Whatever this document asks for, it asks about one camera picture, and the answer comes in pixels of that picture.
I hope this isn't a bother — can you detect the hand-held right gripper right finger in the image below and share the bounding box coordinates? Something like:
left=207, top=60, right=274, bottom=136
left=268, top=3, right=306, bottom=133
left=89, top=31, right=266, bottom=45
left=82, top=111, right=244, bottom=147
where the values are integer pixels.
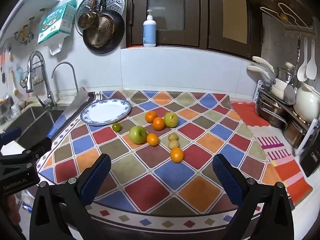
left=212, top=153, right=295, bottom=240

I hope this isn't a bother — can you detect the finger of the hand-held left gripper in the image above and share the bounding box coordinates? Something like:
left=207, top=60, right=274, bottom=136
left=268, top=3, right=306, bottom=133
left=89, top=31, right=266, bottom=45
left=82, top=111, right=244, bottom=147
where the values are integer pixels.
left=0, top=127, right=22, bottom=153
left=0, top=137, right=52, bottom=166

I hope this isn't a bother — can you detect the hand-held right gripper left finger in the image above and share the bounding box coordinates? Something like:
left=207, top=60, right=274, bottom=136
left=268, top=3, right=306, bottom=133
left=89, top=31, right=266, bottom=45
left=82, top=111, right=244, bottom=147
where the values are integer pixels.
left=29, top=153, right=112, bottom=240

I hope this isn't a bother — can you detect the orange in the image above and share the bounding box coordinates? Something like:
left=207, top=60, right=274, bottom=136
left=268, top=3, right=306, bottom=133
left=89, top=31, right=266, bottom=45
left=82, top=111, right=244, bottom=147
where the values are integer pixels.
left=152, top=117, right=165, bottom=131
left=146, top=133, right=160, bottom=147
left=145, top=111, right=158, bottom=123
left=170, top=147, right=184, bottom=163

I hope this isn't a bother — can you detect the green apple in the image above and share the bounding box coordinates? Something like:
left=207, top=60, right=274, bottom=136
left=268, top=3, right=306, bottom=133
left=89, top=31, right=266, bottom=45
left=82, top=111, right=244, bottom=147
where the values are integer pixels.
left=129, top=125, right=147, bottom=145

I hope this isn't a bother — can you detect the blue-rimmed white plate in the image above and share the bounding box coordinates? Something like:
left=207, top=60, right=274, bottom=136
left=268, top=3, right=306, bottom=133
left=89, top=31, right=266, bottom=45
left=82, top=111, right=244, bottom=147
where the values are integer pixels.
left=80, top=98, right=132, bottom=126

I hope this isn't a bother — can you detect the yellow-green pear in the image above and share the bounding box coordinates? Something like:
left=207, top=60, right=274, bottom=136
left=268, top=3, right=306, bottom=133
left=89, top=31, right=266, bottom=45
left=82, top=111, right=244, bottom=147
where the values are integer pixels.
left=164, top=112, right=178, bottom=128

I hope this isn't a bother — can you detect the steel sink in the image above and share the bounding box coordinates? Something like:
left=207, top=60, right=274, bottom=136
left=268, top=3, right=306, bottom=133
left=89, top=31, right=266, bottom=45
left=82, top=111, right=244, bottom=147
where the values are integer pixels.
left=0, top=105, right=66, bottom=146

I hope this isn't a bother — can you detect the yellow dish brush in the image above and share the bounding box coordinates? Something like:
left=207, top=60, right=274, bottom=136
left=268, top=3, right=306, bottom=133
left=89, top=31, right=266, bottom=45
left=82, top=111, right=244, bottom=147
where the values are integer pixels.
left=10, top=70, right=20, bottom=96

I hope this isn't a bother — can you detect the colourful checked tablecloth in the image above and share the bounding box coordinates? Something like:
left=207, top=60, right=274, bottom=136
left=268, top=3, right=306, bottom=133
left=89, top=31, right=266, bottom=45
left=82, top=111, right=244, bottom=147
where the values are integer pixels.
left=36, top=86, right=283, bottom=233

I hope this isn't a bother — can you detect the chrome pull-down faucet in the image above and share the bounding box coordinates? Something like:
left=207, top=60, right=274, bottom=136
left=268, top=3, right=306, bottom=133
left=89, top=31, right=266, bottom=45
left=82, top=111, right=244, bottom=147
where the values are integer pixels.
left=26, top=51, right=57, bottom=109

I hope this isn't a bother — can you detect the orange striped mat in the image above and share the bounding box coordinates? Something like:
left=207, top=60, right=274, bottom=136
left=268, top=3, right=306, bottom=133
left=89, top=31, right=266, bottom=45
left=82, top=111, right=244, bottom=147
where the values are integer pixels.
left=230, top=101, right=313, bottom=205

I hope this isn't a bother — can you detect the thin gooseneck faucet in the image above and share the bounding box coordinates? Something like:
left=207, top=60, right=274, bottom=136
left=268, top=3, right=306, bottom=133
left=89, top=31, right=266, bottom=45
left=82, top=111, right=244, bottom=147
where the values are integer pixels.
left=52, top=62, right=78, bottom=96

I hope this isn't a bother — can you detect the black flat device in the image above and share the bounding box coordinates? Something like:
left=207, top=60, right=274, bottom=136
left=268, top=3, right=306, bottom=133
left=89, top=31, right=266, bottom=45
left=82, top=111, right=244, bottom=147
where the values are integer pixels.
left=299, top=144, right=320, bottom=177

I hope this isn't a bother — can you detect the white dish rack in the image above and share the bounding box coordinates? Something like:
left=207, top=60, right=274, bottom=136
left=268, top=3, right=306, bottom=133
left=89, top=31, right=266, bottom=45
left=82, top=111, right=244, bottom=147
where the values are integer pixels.
left=254, top=80, right=320, bottom=156

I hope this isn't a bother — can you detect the white plastic bag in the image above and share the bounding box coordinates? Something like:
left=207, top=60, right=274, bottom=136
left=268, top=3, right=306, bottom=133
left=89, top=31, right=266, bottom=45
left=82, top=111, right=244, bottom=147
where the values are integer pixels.
left=49, top=34, right=69, bottom=56

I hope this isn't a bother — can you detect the metal spatula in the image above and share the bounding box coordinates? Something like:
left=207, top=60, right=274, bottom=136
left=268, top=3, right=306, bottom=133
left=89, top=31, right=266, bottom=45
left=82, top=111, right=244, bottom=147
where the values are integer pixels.
left=284, top=36, right=301, bottom=106

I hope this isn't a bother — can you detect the white ceramic jug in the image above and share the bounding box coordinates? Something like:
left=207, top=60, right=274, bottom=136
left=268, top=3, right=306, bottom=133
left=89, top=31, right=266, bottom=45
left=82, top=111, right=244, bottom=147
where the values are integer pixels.
left=294, top=83, right=320, bottom=123

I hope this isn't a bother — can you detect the steel lidded pot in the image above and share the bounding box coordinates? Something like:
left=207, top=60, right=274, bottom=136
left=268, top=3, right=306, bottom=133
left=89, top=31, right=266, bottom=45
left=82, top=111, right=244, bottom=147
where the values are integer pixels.
left=276, top=62, right=296, bottom=83

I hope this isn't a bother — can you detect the tissue paper pack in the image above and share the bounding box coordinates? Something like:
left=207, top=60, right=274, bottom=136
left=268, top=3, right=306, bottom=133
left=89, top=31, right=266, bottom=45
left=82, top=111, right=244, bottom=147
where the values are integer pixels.
left=37, top=0, right=77, bottom=44

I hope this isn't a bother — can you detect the brass colander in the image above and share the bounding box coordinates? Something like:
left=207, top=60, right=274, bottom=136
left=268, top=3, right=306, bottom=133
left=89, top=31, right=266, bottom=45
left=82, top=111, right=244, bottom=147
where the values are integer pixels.
left=86, top=15, right=117, bottom=48

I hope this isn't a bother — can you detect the white ladle spoon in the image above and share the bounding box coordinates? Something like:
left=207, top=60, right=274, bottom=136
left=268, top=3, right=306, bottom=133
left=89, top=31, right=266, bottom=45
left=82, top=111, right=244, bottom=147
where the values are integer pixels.
left=297, top=37, right=308, bottom=82

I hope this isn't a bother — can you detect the small brass pot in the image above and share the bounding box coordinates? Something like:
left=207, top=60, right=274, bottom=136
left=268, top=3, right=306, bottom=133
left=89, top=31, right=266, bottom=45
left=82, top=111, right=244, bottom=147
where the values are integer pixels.
left=78, top=0, right=99, bottom=30

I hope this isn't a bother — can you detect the white rice spoon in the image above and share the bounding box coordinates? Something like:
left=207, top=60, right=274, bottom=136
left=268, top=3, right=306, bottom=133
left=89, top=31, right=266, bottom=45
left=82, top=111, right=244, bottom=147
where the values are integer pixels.
left=306, top=39, right=318, bottom=80

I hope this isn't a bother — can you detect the black frying pan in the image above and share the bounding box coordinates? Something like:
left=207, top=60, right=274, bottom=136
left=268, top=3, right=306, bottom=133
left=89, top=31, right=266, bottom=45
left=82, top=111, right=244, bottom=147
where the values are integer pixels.
left=82, top=0, right=125, bottom=54

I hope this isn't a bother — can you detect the blue white pump bottle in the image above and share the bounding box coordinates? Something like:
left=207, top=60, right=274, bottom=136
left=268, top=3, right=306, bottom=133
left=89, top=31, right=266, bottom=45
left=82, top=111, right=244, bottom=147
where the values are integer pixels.
left=143, top=9, right=157, bottom=47

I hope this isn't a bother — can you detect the large brown wok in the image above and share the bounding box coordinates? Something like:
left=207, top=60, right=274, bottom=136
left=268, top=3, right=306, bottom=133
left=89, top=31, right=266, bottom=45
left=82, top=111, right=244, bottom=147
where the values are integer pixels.
left=250, top=0, right=314, bottom=28

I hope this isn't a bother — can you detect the black wire basket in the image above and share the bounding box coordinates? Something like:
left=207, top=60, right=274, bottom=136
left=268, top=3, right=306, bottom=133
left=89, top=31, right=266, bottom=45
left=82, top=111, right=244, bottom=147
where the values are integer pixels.
left=20, top=61, right=43, bottom=88

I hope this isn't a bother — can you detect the wall water valve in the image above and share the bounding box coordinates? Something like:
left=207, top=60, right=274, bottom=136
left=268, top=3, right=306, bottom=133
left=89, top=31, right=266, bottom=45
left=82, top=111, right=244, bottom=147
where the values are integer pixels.
left=14, top=24, right=28, bottom=46
left=24, top=17, right=36, bottom=42

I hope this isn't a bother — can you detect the white-handled pan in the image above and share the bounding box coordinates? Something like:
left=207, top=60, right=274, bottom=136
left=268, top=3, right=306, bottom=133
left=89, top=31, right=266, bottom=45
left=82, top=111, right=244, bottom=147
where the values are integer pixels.
left=247, top=65, right=288, bottom=101
left=252, top=56, right=288, bottom=90

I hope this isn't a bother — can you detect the dark wooden window frame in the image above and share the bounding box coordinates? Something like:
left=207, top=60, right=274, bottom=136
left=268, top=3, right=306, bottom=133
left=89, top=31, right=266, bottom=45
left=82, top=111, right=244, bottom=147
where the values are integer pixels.
left=125, top=0, right=263, bottom=61

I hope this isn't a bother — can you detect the wall utensil rack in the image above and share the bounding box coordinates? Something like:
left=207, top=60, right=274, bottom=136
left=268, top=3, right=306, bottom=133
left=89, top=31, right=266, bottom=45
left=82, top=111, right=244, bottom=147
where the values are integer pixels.
left=260, top=2, right=316, bottom=37

